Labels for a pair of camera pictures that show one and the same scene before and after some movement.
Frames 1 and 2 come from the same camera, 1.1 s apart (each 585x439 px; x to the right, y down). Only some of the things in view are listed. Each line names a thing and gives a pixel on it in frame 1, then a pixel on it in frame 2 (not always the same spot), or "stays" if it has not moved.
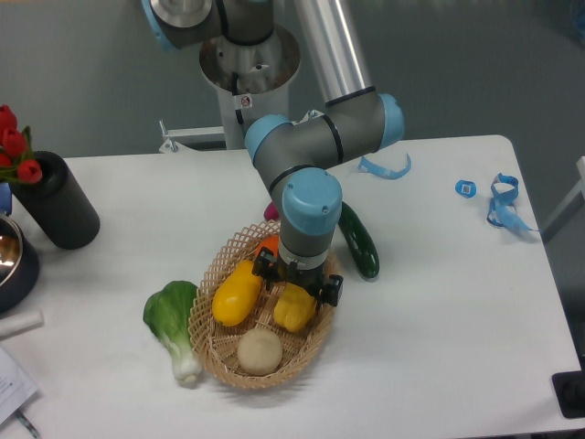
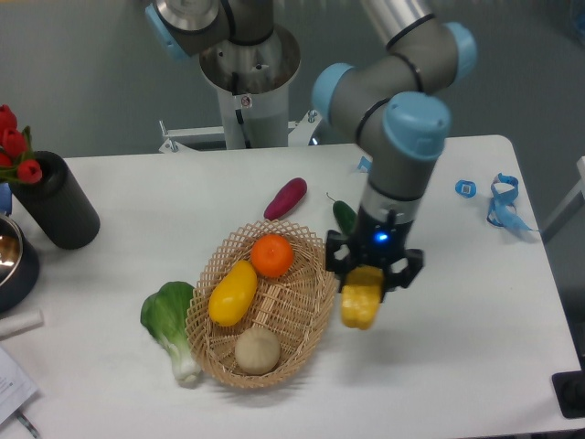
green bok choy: (166, 315) stays
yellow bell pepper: (295, 308) -> (362, 295)
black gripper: (265, 266) -> (379, 244)
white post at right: (568, 208) stays
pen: (22, 420) stays
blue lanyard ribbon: (502, 210) stays
